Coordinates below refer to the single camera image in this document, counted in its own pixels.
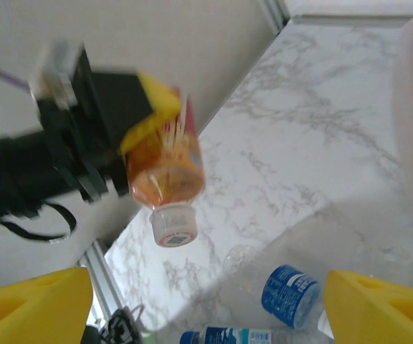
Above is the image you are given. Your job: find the left black cable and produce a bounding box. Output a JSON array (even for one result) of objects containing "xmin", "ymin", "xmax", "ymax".
[{"xmin": 0, "ymin": 202, "xmax": 77, "ymax": 242}]

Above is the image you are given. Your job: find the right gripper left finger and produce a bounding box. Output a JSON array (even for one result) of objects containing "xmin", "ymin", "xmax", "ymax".
[{"xmin": 0, "ymin": 267, "xmax": 94, "ymax": 344}]

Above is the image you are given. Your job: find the clear bottle blue cap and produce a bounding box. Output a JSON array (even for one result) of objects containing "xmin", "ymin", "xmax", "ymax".
[{"xmin": 179, "ymin": 325, "xmax": 335, "ymax": 344}]

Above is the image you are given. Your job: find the aluminium frame rail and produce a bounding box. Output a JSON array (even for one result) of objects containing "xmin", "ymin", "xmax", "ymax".
[{"xmin": 288, "ymin": 13, "xmax": 413, "ymax": 28}]

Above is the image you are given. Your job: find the clear bottle blue label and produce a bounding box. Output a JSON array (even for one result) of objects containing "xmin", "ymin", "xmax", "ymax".
[{"xmin": 224, "ymin": 243, "xmax": 324, "ymax": 330}]

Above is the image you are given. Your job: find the orange tea bottle white cap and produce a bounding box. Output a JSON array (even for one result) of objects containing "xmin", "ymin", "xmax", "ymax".
[{"xmin": 124, "ymin": 85, "xmax": 207, "ymax": 249}]

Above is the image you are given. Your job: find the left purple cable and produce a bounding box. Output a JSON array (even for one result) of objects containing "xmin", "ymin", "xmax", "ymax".
[{"xmin": 0, "ymin": 57, "xmax": 32, "ymax": 92}]

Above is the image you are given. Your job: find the aluminium frame post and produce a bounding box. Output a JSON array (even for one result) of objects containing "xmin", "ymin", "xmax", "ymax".
[{"xmin": 262, "ymin": 0, "xmax": 294, "ymax": 35}]

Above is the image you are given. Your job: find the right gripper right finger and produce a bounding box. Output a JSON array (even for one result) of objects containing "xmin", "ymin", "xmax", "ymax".
[{"xmin": 322, "ymin": 269, "xmax": 413, "ymax": 344}]

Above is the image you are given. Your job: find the wide aluminium mounting rail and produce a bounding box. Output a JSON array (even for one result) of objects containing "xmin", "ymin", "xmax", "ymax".
[{"xmin": 77, "ymin": 247, "xmax": 130, "ymax": 334}]

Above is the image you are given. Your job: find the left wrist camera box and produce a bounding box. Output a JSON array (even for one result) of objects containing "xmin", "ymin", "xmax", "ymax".
[{"xmin": 29, "ymin": 41, "xmax": 85, "ymax": 108}]

